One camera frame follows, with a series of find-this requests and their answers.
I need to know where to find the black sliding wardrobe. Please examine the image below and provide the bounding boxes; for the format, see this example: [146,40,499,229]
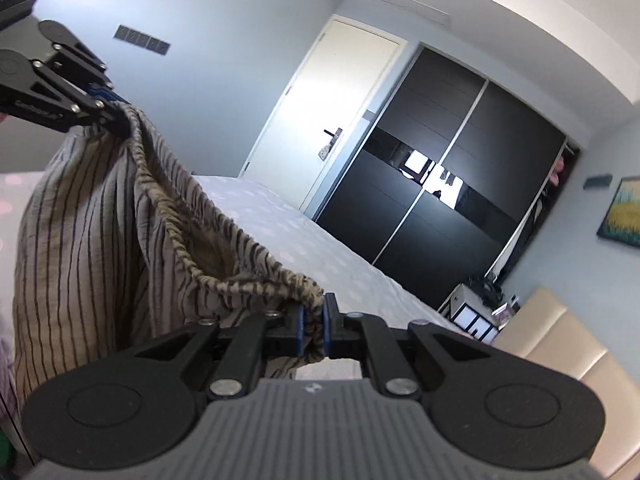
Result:
[312,42,583,311]

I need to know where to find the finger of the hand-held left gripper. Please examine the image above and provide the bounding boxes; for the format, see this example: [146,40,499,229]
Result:
[0,49,134,138]
[37,20,122,106]

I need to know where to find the beige padded headboard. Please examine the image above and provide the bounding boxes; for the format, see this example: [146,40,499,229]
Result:
[492,287,640,480]

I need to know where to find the metal door handle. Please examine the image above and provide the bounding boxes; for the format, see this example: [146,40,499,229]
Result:
[319,127,344,159]

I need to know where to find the polka dot bed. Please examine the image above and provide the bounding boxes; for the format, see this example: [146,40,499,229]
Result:
[0,170,468,383]

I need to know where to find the beige striped pants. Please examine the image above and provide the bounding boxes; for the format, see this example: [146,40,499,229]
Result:
[12,102,326,411]

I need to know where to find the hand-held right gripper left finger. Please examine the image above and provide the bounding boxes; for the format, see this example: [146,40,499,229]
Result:
[132,304,307,401]

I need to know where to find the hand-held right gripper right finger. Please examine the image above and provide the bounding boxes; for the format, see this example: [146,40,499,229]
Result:
[322,292,493,398]

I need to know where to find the pink folded cloth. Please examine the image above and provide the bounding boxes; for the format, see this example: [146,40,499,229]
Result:
[547,155,567,187]

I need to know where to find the framed yellow painting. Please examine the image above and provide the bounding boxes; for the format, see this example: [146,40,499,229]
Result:
[597,176,640,248]

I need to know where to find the white nightstand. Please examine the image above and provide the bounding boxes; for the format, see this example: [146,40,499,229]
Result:
[440,282,521,346]

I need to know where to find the white door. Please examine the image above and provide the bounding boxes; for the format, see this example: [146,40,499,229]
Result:
[240,15,406,216]

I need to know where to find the hanging dark clothes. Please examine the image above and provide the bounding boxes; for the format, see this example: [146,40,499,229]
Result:
[500,192,547,282]

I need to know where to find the grey wall switch panel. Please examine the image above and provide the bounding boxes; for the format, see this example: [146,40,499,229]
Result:
[114,25,171,55]

